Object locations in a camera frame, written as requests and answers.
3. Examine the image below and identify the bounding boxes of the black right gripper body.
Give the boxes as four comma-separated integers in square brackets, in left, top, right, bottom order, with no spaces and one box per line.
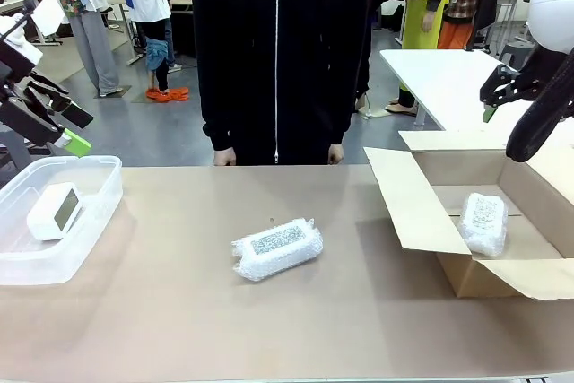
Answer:
[514,48,562,102]

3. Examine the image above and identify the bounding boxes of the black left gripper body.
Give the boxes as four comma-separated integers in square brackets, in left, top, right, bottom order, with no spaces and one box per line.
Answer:
[0,40,36,102]

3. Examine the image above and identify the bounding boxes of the white unwrapped clock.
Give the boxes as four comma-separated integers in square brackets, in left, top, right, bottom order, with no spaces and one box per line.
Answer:
[25,181,84,242]

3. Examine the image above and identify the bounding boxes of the small bubble-wrapped clock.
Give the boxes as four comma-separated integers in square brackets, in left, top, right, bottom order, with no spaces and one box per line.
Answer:
[456,192,510,259]

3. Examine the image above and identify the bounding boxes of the large bubble-wrapped clock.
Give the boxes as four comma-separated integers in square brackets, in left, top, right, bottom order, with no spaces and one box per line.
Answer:
[230,217,324,283]

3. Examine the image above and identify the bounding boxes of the person's right hand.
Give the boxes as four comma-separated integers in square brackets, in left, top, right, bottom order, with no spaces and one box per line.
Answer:
[213,148,238,167]

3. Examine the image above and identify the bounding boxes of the grey round stool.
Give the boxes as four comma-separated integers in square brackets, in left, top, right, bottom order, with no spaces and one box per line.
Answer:
[499,39,538,69]

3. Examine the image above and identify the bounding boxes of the grey metal stool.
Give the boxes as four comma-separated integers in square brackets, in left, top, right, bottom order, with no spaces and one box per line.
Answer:
[0,129,33,178]

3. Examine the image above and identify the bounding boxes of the person in orange trousers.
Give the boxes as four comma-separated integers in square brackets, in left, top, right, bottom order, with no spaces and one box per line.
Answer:
[437,0,477,50]

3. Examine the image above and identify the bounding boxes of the mannequin in grey trousers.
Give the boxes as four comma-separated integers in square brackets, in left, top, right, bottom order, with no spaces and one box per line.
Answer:
[33,0,123,99]

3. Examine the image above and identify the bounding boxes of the person in yellow apron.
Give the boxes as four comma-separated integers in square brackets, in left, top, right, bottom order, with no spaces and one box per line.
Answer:
[400,0,452,118]

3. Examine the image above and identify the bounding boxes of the clear plastic container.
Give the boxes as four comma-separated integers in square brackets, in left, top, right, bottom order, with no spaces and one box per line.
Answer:
[0,154,124,286]

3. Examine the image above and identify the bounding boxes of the orange cloth on floor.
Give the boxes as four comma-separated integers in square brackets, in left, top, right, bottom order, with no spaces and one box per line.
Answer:
[145,85,191,104]

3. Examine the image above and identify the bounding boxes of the open cardboard box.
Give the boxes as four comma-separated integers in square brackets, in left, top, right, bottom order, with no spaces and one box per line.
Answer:
[362,130,574,301]

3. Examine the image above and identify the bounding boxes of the person in black hoodie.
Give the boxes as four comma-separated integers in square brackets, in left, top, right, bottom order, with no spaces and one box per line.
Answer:
[191,0,372,167]

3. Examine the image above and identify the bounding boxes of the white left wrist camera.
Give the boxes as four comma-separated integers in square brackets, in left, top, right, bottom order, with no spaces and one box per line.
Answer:
[0,0,66,66]

